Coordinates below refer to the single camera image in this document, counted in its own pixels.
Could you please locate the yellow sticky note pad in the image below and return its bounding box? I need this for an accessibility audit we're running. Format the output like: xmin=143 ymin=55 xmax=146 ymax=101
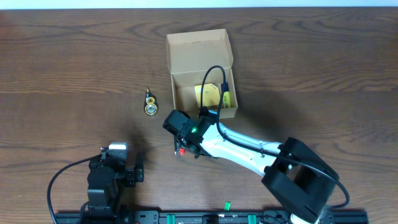
xmin=194 ymin=83 xmax=221 ymax=110

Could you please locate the yellow highlighter marker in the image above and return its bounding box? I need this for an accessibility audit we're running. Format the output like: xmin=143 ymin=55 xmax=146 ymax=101
xmin=221 ymin=83 xmax=231 ymax=108

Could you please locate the cardboard box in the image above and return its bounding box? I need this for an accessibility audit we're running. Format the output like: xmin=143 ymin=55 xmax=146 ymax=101
xmin=166 ymin=29 xmax=238 ymax=119

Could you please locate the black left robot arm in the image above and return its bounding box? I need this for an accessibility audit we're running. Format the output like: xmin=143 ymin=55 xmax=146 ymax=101
xmin=85 ymin=156 xmax=144 ymax=223

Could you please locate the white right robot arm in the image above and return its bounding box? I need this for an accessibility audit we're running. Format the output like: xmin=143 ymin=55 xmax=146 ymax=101
xmin=163 ymin=110 xmax=339 ymax=223

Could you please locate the red and black stapler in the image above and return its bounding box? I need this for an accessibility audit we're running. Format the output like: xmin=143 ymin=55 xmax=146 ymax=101
xmin=174 ymin=137 xmax=185 ymax=156

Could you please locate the yellow correction tape dispenser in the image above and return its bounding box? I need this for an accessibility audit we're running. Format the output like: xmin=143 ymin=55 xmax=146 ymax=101
xmin=144 ymin=88 xmax=159 ymax=116

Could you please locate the small green block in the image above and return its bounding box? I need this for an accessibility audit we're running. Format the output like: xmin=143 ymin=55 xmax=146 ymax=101
xmin=224 ymin=202 xmax=231 ymax=211

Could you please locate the black mounting rail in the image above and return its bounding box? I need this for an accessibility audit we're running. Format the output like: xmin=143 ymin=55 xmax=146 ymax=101
xmin=55 ymin=210 xmax=369 ymax=224

